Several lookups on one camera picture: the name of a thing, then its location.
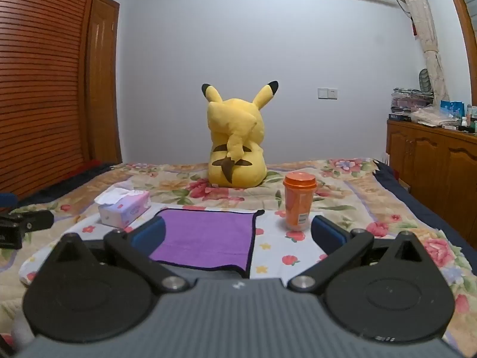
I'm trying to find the beige folded cloth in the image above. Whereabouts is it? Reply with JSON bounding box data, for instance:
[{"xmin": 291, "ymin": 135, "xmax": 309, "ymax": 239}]
[{"xmin": 410, "ymin": 106, "xmax": 461, "ymax": 128}]

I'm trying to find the yellow plush toy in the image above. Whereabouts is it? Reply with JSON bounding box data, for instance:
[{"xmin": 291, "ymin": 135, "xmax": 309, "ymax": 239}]
[{"xmin": 201, "ymin": 81, "xmax": 279, "ymax": 189}]

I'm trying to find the wooden louvred wardrobe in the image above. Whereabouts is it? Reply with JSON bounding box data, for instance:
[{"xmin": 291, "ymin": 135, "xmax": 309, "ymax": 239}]
[{"xmin": 0, "ymin": 0, "xmax": 104, "ymax": 209}]

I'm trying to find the clutter on cabinet top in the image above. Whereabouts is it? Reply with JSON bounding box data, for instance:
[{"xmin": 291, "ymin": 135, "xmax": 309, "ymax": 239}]
[{"xmin": 390, "ymin": 87, "xmax": 435, "ymax": 116}]

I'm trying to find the white small-flower cloth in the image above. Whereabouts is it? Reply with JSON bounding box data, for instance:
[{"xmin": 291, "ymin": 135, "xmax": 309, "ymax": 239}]
[{"xmin": 18, "ymin": 202, "xmax": 336, "ymax": 288}]

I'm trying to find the wooden window frame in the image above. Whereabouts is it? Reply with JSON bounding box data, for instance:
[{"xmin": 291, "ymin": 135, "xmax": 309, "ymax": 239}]
[{"xmin": 442, "ymin": 0, "xmax": 477, "ymax": 96}]

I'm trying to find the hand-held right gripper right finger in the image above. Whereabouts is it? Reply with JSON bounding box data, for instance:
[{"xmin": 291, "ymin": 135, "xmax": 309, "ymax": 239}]
[{"xmin": 287, "ymin": 215, "xmax": 426, "ymax": 294}]

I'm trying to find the purple towel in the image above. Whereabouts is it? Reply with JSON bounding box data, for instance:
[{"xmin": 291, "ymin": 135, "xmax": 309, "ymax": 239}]
[{"xmin": 148, "ymin": 208, "xmax": 265, "ymax": 279}]

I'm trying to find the orange lidded cup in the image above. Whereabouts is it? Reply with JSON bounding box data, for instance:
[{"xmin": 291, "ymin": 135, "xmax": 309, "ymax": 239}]
[{"xmin": 282, "ymin": 172, "xmax": 318, "ymax": 231}]

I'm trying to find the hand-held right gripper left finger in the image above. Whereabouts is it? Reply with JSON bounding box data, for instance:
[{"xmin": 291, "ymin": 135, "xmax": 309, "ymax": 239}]
[{"xmin": 48, "ymin": 215, "xmax": 191, "ymax": 294}]

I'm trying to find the blue printed box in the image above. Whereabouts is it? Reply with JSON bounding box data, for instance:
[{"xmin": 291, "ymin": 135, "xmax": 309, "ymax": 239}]
[{"xmin": 440, "ymin": 99, "xmax": 465, "ymax": 120}]

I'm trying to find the beige lace curtain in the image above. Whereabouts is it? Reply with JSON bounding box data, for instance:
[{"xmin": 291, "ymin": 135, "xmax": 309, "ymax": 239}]
[{"xmin": 391, "ymin": 0, "xmax": 448, "ymax": 102}]

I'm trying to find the tissue box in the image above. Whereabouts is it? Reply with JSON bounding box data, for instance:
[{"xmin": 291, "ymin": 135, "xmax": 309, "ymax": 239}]
[{"xmin": 94, "ymin": 187, "xmax": 152, "ymax": 228}]

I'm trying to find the wooden door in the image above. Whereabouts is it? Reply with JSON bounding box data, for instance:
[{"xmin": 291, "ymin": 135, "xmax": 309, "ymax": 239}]
[{"xmin": 86, "ymin": 0, "xmax": 124, "ymax": 165}]

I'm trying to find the wooden cabinet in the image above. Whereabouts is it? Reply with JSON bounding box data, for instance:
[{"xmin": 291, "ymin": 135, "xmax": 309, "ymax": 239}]
[{"xmin": 385, "ymin": 118, "xmax": 477, "ymax": 250}]

